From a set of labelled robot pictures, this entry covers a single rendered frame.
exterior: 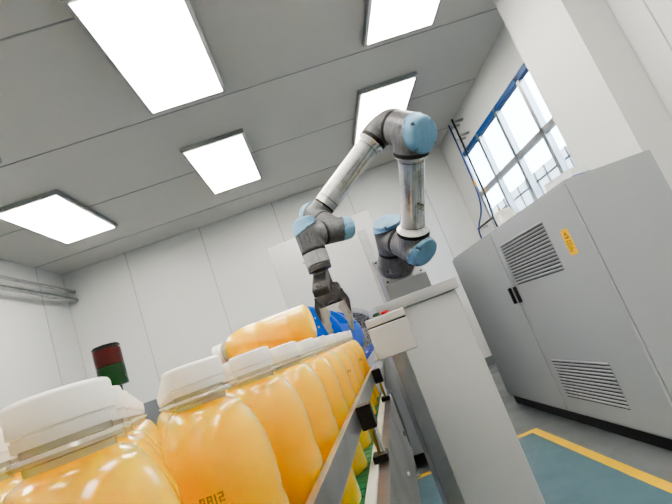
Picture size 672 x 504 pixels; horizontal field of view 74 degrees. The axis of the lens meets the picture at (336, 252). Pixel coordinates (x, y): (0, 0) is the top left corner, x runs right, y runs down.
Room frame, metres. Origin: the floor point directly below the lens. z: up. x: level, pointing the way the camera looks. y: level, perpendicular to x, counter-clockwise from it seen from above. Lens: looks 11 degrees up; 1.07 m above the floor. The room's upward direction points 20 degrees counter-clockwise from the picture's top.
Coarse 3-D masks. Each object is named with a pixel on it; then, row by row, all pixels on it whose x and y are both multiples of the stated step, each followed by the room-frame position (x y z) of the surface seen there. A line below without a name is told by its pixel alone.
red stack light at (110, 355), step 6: (108, 348) 1.03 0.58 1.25; (114, 348) 1.04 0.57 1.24; (120, 348) 1.06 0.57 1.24; (96, 354) 1.02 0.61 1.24; (102, 354) 1.02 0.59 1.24; (108, 354) 1.03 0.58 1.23; (114, 354) 1.04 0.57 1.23; (120, 354) 1.05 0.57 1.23; (96, 360) 1.03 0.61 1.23; (102, 360) 1.02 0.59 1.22; (108, 360) 1.03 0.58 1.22; (114, 360) 1.03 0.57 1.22; (120, 360) 1.05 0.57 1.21; (96, 366) 1.03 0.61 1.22; (102, 366) 1.02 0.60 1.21
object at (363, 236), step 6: (360, 234) 2.85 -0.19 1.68; (366, 234) 2.85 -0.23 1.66; (360, 240) 2.86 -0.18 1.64; (366, 240) 2.85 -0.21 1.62; (366, 246) 2.85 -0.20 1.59; (366, 252) 2.85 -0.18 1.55; (372, 252) 2.85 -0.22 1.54; (372, 258) 2.85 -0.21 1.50; (372, 270) 2.85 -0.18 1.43; (378, 282) 2.85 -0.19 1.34; (378, 288) 2.87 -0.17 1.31; (384, 300) 2.85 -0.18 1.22
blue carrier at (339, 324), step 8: (312, 312) 1.47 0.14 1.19; (336, 312) 1.89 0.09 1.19; (336, 320) 1.50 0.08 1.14; (344, 320) 1.87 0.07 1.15; (320, 328) 1.47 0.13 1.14; (336, 328) 1.46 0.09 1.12; (344, 328) 1.57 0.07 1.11; (360, 328) 2.30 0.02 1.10; (352, 336) 1.74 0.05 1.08; (360, 336) 2.14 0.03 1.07; (360, 344) 2.12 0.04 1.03
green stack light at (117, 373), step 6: (108, 366) 1.02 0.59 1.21; (114, 366) 1.03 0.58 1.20; (120, 366) 1.04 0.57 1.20; (96, 372) 1.03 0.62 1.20; (102, 372) 1.02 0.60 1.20; (108, 372) 1.02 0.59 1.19; (114, 372) 1.03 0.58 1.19; (120, 372) 1.04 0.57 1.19; (126, 372) 1.06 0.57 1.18; (114, 378) 1.03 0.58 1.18; (120, 378) 1.04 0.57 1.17; (126, 378) 1.05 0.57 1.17; (114, 384) 1.03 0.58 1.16; (120, 384) 1.05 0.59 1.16
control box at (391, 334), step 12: (396, 312) 1.09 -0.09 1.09; (372, 324) 1.09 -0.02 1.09; (384, 324) 1.09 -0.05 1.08; (396, 324) 1.09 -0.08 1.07; (408, 324) 1.09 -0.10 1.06; (372, 336) 1.09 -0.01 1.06; (384, 336) 1.09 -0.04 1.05; (396, 336) 1.09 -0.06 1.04; (408, 336) 1.09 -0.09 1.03; (384, 348) 1.09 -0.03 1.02; (396, 348) 1.09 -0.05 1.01; (408, 348) 1.09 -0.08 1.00
